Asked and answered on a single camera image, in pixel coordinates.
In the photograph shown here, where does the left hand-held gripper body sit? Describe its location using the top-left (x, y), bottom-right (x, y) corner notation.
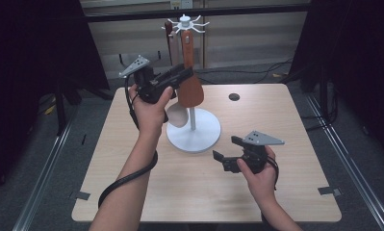
top-left (118, 55), bottom-right (181, 104)

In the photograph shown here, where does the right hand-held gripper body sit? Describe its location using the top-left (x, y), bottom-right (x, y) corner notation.
top-left (222, 129), bottom-right (285, 175)

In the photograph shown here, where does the wooden spatula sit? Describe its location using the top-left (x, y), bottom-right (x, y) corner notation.
top-left (177, 29), bottom-right (205, 109)

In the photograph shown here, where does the beige silicone ladle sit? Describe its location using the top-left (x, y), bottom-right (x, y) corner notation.
top-left (166, 30), bottom-right (189, 129)

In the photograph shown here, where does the person's left hand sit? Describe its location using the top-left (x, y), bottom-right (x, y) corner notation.
top-left (128, 84), bottom-right (175, 137)

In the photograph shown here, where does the person's right hand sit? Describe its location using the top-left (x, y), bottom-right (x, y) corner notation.
top-left (237, 145), bottom-right (279, 202)

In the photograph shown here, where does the dark brown utensil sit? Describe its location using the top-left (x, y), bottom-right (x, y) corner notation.
top-left (164, 20), bottom-right (174, 66)

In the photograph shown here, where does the black horizontal bar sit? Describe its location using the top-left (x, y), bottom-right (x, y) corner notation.
top-left (83, 3), bottom-right (312, 23)

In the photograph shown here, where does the black metal stand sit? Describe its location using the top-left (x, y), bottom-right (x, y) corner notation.
top-left (53, 75), bottom-right (85, 138)

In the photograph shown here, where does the dark curtain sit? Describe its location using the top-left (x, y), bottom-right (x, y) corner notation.
top-left (0, 0), bottom-right (111, 196)
top-left (289, 0), bottom-right (384, 155)

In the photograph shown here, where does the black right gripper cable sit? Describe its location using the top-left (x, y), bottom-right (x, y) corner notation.
top-left (266, 154), bottom-right (280, 191)

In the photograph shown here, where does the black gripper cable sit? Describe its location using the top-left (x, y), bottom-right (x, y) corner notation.
top-left (97, 77), bottom-right (159, 209)
top-left (266, 154), bottom-right (280, 191)

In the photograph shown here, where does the white wall outlet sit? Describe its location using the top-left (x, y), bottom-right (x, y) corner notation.
top-left (169, 0), bottom-right (193, 10)

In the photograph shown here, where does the black floor cable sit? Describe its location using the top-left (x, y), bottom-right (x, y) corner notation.
top-left (194, 57), bottom-right (294, 85)

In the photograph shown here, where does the grey table bracket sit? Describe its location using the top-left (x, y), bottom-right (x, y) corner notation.
top-left (318, 186), bottom-right (343, 197)
top-left (68, 191), bottom-right (91, 201)

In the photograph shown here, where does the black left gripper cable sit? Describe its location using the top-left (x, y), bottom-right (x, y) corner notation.
top-left (97, 77), bottom-right (159, 209)

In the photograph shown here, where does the metal floor rail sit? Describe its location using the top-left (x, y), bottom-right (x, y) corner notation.
top-left (304, 92), bottom-right (384, 231)
top-left (12, 99), bottom-right (82, 231)

